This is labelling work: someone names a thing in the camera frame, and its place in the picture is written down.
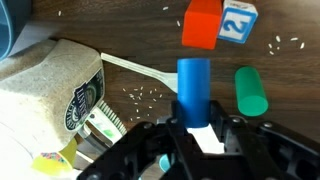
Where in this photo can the white plastic spoon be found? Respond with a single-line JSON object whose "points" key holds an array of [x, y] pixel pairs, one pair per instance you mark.
{"points": [[168, 79]]}

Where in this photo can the clear jar of rice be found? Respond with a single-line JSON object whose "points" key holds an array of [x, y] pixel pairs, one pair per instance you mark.
{"points": [[46, 93]]}

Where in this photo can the blue cylinder block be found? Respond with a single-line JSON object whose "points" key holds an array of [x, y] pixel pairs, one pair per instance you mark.
{"points": [[194, 91]]}

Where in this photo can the yellow bowl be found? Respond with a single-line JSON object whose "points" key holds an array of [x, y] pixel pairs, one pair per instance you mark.
{"points": [[56, 163]]}

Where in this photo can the green cylinder block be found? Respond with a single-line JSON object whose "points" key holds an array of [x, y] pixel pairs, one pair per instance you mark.
{"points": [[250, 93]]}

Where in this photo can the white number letter cube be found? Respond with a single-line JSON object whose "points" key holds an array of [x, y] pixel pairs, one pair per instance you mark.
{"points": [[238, 19]]}

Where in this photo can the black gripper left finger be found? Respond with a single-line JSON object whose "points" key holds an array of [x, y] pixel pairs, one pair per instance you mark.
{"points": [[136, 151]]}

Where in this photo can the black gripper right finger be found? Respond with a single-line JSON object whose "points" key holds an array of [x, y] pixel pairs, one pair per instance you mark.
{"points": [[262, 151]]}

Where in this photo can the dark blue bowl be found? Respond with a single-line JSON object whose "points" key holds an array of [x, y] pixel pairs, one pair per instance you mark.
{"points": [[14, 15]]}

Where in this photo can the red block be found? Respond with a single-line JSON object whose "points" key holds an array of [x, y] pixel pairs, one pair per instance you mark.
{"points": [[201, 23]]}

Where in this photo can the small teal measuring cup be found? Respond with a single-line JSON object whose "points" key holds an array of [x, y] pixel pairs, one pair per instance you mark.
{"points": [[164, 163]]}

